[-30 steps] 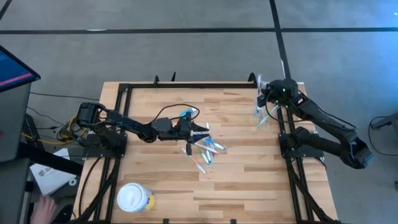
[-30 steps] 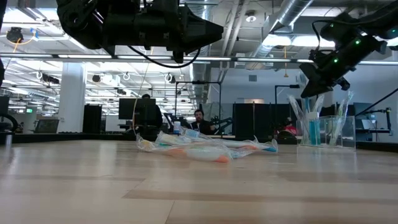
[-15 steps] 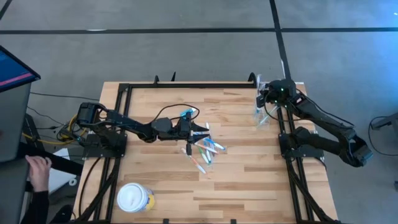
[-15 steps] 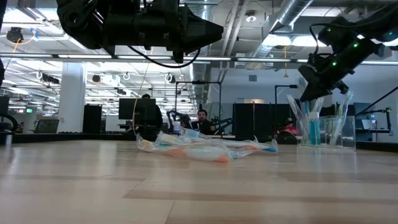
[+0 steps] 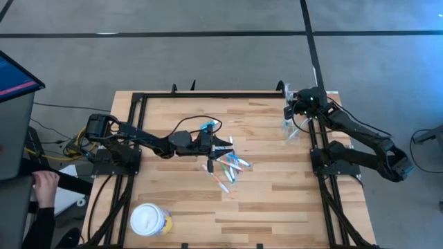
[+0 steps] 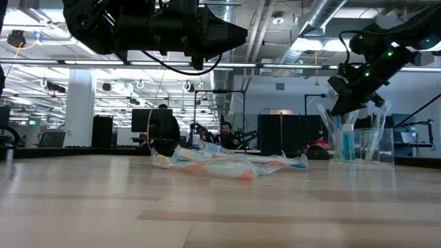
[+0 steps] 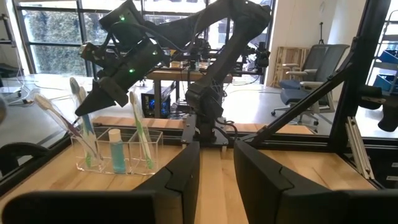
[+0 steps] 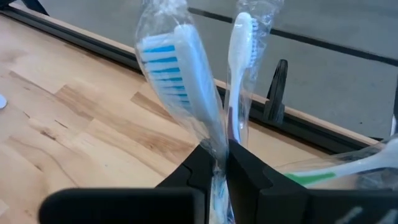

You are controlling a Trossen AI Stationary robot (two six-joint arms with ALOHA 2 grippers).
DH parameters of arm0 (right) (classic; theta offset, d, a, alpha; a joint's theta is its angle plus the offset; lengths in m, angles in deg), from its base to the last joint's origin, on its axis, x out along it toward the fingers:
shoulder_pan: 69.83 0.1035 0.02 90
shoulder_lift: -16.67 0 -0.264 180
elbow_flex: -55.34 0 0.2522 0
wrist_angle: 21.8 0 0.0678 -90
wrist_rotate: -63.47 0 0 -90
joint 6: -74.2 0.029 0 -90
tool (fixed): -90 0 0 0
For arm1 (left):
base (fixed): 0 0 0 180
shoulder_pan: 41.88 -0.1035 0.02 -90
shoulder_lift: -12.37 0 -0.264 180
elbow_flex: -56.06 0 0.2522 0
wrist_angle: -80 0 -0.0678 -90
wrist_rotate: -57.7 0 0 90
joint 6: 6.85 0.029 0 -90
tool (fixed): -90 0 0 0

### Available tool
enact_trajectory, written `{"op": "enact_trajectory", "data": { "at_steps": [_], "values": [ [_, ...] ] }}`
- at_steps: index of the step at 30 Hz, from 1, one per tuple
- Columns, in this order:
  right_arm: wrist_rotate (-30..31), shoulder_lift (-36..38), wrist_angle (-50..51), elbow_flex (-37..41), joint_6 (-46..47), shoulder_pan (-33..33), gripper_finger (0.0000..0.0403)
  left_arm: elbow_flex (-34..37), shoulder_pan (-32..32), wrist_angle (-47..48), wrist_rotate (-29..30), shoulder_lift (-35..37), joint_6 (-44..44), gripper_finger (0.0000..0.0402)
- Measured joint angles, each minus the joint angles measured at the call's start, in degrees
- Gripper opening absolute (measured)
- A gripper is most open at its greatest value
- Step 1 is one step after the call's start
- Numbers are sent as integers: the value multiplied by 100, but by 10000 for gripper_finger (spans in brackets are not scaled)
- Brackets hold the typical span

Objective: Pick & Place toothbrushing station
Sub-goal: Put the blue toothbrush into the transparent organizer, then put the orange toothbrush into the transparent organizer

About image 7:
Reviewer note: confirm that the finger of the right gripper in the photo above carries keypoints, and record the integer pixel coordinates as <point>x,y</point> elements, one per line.
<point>118,90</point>
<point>96,101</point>

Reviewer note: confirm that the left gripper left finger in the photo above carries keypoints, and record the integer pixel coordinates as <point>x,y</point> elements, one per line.
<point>168,202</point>

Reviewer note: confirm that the toothbrushes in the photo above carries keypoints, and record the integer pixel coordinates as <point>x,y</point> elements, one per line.
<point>46,104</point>

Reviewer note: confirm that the black box white labels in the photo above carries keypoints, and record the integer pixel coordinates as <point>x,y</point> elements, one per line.
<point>388,174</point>

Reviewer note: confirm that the silver aluminium extrusion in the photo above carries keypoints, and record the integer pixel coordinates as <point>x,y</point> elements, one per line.
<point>360,149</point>

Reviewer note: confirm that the wooden workbench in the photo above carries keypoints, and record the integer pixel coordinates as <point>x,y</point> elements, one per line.
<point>174,74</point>

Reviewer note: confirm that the green white toothbrush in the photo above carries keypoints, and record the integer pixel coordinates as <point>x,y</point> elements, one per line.
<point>88,160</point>
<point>140,127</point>

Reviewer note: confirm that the computer with blue lights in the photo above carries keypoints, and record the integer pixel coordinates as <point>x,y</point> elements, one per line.
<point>155,107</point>

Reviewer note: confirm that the wooden pallet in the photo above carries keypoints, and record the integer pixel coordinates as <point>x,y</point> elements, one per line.
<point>289,62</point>

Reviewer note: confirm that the shelf with blue bins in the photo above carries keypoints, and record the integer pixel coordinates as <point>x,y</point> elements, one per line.
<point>388,57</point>

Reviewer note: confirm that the blue white toothbrush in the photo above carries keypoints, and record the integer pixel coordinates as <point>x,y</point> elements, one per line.
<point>88,127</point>

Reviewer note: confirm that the clear acrylic organizer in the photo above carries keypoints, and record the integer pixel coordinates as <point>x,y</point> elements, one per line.
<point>157,155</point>

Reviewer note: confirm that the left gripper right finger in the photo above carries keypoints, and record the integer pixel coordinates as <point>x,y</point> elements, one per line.
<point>273,202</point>

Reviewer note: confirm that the grey blue office chair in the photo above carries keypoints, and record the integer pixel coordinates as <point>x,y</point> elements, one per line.
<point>311,87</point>

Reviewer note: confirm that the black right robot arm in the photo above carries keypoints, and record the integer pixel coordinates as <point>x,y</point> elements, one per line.
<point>230,46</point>

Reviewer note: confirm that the black background robot arms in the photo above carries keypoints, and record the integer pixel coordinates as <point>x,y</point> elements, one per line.
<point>259,57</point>

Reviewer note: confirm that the blue mouthwash bottle white cap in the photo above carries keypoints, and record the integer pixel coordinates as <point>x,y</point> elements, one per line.
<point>117,155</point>

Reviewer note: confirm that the black tripod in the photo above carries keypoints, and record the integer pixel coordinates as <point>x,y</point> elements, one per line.
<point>321,34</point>

